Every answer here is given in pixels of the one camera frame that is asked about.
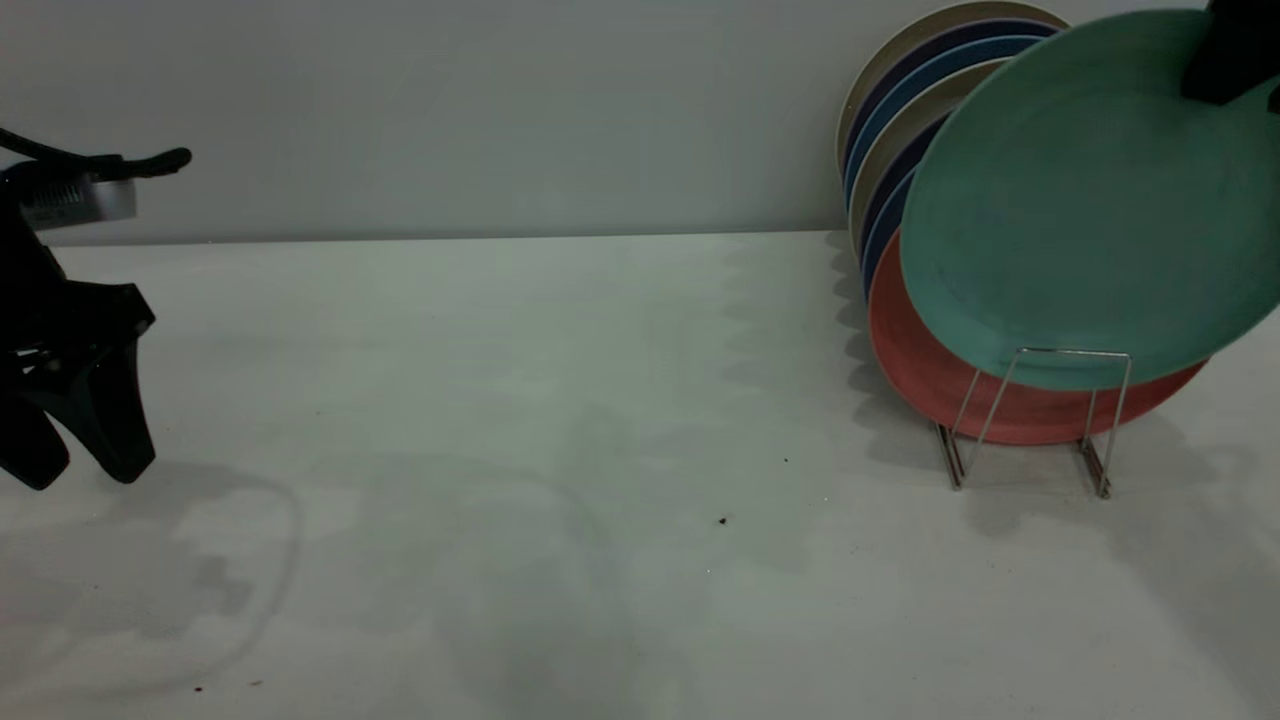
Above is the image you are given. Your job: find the green round plate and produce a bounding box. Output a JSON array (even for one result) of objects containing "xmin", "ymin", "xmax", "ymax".
[{"xmin": 900, "ymin": 9, "xmax": 1280, "ymax": 392}]

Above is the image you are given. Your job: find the metal wire plate rack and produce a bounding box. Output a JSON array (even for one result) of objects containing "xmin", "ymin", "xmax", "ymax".
[{"xmin": 935, "ymin": 347, "xmax": 1134, "ymax": 501}]

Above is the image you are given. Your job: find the black left camera cable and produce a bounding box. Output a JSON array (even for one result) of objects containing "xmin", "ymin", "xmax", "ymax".
[{"xmin": 0, "ymin": 128, "xmax": 193, "ymax": 184}]

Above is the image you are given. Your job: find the pink round plate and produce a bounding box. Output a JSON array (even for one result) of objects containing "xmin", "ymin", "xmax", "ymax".
[{"xmin": 868, "ymin": 230, "xmax": 1209, "ymax": 447}]

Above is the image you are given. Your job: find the dark navy round plate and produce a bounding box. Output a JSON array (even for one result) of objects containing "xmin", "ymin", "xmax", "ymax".
[
  {"xmin": 858, "ymin": 112, "xmax": 951, "ymax": 269},
  {"xmin": 845, "ymin": 20, "xmax": 1063, "ymax": 191}
]

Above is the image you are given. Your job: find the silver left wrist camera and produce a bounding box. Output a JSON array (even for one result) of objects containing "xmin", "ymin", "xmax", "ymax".
[{"xmin": 20, "ymin": 176, "xmax": 138, "ymax": 232}]

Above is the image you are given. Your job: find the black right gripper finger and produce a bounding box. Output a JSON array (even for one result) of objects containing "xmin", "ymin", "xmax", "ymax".
[{"xmin": 1180, "ymin": 0, "xmax": 1280, "ymax": 107}]

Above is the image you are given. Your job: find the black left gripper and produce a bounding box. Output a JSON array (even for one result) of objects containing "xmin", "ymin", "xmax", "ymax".
[{"xmin": 0, "ymin": 228, "xmax": 159, "ymax": 492}]

